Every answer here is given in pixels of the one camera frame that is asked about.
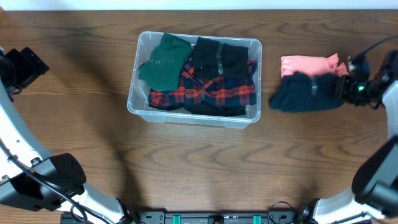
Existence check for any black garment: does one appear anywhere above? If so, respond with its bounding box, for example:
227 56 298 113
184 103 246 117
192 37 249 79

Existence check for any dark navy fleece garment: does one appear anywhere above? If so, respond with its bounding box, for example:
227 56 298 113
269 72 343 113

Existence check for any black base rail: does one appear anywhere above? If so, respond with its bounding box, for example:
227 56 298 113
138 212 297 224

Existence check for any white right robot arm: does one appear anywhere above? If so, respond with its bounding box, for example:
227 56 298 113
298 50 397 223

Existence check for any dark green garment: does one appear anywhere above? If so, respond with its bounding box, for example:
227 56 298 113
139 33 192 91

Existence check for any clear plastic storage bin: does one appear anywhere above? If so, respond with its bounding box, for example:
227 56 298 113
127 31 262 129

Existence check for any red black plaid shirt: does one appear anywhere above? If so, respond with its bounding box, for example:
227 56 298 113
148 59 257 110

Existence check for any pink garment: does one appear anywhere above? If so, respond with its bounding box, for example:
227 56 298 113
280 54 348 77

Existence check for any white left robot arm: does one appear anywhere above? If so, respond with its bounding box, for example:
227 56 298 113
1 47 135 223

